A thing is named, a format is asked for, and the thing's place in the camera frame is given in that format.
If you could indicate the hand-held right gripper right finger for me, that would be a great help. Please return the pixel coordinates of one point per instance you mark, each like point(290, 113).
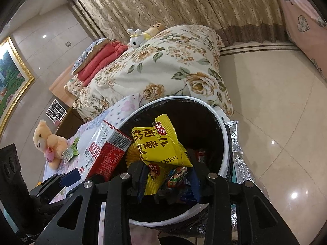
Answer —
point(196, 186)

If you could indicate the pink heart-patterned chair cover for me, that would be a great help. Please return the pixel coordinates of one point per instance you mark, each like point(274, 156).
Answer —
point(301, 12)

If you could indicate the yellow snack packet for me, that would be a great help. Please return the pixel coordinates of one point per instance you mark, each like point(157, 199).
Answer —
point(158, 143)

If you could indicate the beige patterned curtain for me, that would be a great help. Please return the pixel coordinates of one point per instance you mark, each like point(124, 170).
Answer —
point(178, 5)

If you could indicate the wooden headboard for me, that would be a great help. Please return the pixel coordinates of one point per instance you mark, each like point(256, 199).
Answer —
point(60, 86)

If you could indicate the black white photo grid frame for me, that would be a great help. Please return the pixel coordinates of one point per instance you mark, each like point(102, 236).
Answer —
point(55, 111)

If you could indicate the orange-red snack packet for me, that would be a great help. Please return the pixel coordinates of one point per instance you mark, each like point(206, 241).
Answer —
point(201, 155)

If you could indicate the gold framed painting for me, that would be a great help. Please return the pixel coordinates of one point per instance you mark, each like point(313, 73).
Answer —
point(10, 81)

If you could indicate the yellow plush toy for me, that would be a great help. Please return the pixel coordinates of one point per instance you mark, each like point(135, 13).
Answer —
point(153, 29)

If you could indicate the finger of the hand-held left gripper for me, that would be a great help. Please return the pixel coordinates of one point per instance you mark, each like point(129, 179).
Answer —
point(70, 178)

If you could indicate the cream floral quilt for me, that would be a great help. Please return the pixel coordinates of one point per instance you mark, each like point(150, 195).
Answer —
point(166, 69)

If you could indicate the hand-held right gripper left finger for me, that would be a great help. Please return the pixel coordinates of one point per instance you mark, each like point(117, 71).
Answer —
point(141, 191)

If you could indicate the blue plastic bag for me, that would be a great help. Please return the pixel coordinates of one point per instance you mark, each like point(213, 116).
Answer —
point(185, 195)

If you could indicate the red and white carton box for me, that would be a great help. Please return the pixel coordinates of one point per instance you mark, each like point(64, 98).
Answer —
point(112, 155)

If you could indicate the blue patterned pillow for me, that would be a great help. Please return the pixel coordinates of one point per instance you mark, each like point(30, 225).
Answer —
point(86, 53)

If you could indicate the red folded blanket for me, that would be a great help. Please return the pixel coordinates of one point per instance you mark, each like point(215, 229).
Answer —
point(102, 58)

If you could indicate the beige teddy bear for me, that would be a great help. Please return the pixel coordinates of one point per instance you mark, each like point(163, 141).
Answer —
point(42, 135)

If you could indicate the colourful cartoon snack packet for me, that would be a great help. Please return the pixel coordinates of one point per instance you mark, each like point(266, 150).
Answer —
point(176, 176)

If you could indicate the white bunny plush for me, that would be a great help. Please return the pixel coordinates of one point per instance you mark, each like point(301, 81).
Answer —
point(135, 40)

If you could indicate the green milk carton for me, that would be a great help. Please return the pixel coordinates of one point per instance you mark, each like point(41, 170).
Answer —
point(72, 146)

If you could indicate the wooden nightstand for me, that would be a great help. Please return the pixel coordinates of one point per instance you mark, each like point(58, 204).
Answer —
point(71, 122)

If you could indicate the silver foil mat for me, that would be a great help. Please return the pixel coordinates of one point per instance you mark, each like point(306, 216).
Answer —
point(242, 163)

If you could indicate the white trash bin black liner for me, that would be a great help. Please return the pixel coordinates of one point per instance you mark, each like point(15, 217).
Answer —
point(199, 122)

